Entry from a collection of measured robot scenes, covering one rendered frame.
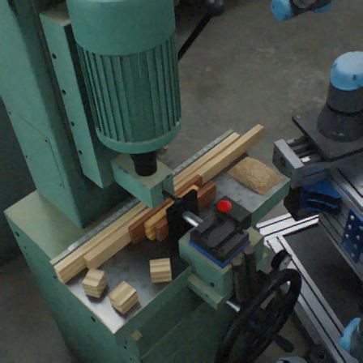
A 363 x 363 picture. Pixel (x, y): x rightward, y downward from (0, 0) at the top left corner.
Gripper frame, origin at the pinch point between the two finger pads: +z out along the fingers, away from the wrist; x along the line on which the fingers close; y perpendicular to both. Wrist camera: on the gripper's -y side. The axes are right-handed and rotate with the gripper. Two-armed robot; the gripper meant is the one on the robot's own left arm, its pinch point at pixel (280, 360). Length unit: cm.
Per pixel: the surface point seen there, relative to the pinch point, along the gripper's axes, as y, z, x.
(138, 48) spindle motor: -79, -8, -9
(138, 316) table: -27.2, 10.8, -22.5
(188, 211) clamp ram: -39.0, 14.1, 0.5
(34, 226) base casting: -42, 55, -23
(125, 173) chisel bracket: -53, 19, -8
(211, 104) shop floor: -17, 160, 125
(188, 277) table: -26.6, 11.6, -7.6
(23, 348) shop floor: 17, 114, -37
